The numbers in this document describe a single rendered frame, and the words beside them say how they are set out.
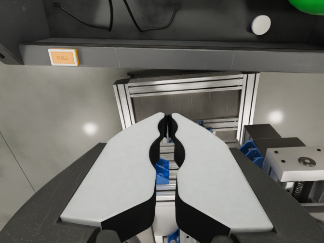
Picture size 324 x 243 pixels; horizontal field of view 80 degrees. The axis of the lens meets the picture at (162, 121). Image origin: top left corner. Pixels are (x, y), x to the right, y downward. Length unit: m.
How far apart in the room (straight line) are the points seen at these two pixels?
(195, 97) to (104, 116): 0.74
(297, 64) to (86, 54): 0.40
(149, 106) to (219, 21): 0.83
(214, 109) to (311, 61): 0.87
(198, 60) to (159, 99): 0.85
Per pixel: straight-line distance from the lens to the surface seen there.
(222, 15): 0.52
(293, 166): 0.56
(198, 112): 1.27
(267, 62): 0.44
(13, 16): 0.50
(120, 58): 0.41
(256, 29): 0.53
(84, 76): 1.52
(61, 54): 0.43
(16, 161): 2.28
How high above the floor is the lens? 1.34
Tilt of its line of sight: 61 degrees down
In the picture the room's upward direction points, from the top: 175 degrees counter-clockwise
